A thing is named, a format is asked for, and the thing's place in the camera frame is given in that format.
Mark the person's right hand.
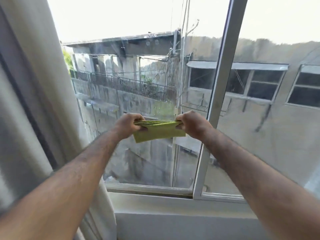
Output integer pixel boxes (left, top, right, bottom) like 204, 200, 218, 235
175, 110, 215, 141

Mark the person's left hand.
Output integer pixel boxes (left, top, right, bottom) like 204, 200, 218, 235
114, 113, 148, 141

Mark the green cleaning cloth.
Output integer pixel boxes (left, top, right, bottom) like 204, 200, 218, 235
133, 120, 186, 143

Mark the person's left forearm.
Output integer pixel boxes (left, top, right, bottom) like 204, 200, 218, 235
0, 129, 120, 240

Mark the person's right forearm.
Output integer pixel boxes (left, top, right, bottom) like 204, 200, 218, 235
197, 128, 320, 240

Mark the black metal balcony railing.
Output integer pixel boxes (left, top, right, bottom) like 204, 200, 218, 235
69, 69, 177, 101

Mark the grey concrete building with railing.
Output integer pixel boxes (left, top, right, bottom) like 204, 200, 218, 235
62, 29, 182, 188

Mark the grey utility pole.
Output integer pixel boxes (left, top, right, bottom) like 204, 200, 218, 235
175, 0, 192, 110

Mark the grey building with awning windows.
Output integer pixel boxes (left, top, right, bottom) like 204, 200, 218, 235
172, 35, 320, 198

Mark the white window sill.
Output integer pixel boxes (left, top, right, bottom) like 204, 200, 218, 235
107, 192, 273, 240

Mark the beige curtain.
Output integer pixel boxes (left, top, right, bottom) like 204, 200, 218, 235
0, 0, 117, 240

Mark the white sliding window frame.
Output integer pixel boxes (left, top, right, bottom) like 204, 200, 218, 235
105, 0, 249, 204

